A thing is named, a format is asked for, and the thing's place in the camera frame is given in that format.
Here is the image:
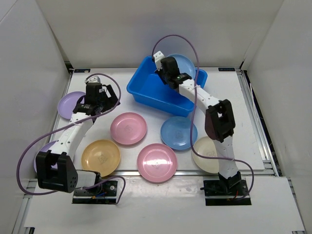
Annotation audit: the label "light blue plate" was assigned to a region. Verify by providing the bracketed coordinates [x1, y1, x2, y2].
[168, 54, 196, 79]

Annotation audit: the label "purple plate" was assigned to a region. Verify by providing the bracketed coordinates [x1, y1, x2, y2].
[57, 91, 85, 120]
[34, 141, 56, 173]

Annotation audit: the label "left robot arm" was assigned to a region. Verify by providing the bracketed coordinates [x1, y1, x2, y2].
[36, 82, 118, 195]

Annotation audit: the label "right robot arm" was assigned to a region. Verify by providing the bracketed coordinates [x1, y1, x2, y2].
[153, 54, 241, 195]

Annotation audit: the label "blue plastic bin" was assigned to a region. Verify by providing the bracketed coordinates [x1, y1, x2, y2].
[127, 56, 194, 117]

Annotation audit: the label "pink plate back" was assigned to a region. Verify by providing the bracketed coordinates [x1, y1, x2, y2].
[110, 112, 147, 145]

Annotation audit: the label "pink plate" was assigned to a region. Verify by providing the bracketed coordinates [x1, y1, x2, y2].
[136, 143, 177, 183]
[110, 112, 147, 145]

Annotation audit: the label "yellow plate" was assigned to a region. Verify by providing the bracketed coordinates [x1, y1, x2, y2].
[81, 139, 121, 177]

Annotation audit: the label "pink plate front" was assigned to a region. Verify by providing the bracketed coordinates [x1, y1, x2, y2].
[136, 143, 177, 183]

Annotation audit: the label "cream plate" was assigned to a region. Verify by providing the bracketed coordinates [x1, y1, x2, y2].
[192, 136, 219, 174]

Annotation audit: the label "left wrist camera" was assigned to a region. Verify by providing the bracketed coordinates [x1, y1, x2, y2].
[84, 75, 101, 84]

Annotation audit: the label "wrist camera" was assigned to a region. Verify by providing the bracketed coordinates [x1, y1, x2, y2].
[153, 51, 165, 70]
[84, 75, 101, 84]

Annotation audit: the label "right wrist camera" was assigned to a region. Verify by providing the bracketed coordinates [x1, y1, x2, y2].
[153, 51, 165, 70]

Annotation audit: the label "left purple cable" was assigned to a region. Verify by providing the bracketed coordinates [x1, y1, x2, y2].
[16, 73, 127, 205]

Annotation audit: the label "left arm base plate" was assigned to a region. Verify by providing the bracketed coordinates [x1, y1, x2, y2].
[72, 180, 118, 205]

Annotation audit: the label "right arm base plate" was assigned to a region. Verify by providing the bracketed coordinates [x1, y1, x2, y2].
[200, 179, 252, 206]

